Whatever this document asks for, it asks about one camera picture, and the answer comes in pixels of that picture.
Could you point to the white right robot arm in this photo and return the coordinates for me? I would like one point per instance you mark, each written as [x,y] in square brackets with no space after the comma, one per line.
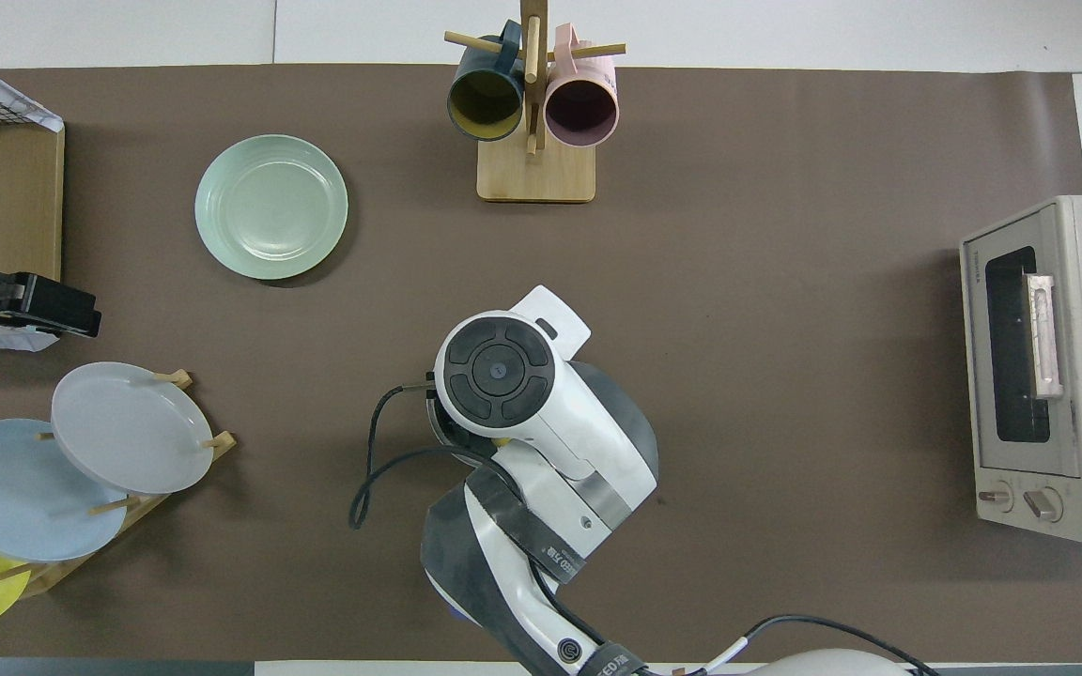
[541,422]

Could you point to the grey plate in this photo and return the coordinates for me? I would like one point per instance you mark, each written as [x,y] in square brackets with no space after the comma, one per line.
[118,422]

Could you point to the light blue plate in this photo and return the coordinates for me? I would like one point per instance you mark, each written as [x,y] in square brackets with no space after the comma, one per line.
[15,498]

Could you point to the mint green plate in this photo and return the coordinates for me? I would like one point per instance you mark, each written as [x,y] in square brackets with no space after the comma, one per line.
[270,207]

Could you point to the wooden plate rack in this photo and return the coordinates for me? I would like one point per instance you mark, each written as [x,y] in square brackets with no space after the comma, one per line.
[62,568]

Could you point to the wooden shelf unit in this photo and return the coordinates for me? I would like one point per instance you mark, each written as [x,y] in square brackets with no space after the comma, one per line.
[15,225]

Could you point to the dark teal mug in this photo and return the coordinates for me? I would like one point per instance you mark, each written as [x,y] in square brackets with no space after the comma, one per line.
[485,103]

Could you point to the wooden mug tree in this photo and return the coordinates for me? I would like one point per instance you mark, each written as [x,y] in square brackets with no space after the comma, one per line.
[536,174]

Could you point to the pink ribbed mug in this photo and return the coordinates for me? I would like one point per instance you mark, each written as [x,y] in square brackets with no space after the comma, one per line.
[581,113]

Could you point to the brown table mat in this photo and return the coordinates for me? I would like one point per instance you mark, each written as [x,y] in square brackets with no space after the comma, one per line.
[785,376]

